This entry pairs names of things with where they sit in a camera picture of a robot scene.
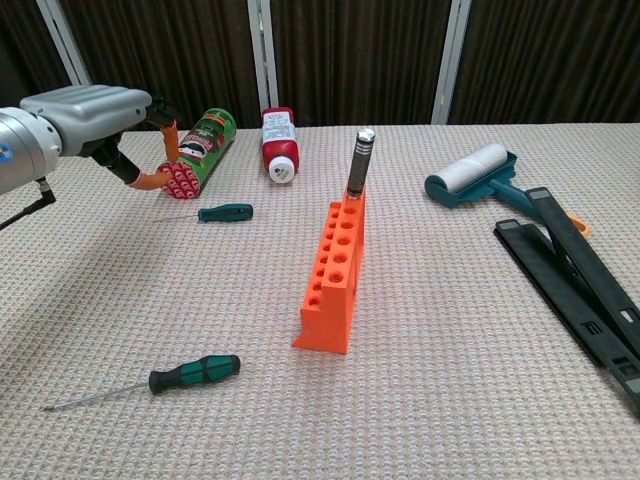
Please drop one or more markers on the silver partition frame post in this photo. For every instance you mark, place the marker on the silver partition frame post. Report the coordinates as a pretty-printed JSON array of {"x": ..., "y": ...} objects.
[
  {"x": 62, "y": 40},
  {"x": 262, "y": 55},
  {"x": 452, "y": 55}
]

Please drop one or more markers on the orange screwdriver holder block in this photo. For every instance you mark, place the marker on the orange screwdriver holder block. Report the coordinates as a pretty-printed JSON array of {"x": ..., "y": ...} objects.
[{"x": 332, "y": 310}]

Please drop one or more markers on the teal lint roller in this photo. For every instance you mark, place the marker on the teal lint roller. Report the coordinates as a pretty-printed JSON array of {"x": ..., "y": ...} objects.
[{"x": 465, "y": 175}]

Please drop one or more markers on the small dark green screwdriver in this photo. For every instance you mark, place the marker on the small dark green screwdriver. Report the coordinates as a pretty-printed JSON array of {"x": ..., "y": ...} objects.
[{"x": 227, "y": 212}]

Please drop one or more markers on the black folding stand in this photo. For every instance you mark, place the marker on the black folding stand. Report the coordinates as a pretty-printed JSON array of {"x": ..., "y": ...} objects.
[{"x": 560, "y": 275}]

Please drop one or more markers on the green Pringles can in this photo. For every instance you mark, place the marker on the green Pringles can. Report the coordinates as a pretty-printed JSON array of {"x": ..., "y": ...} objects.
[{"x": 205, "y": 145}]

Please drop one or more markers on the red ketchup bottle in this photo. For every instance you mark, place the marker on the red ketchup bottle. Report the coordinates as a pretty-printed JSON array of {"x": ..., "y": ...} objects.
[{"x": 280, "y": 140}]

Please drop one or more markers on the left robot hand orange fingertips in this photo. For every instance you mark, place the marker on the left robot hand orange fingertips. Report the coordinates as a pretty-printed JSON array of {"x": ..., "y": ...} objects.
[{"x": 90, "y": 115}]

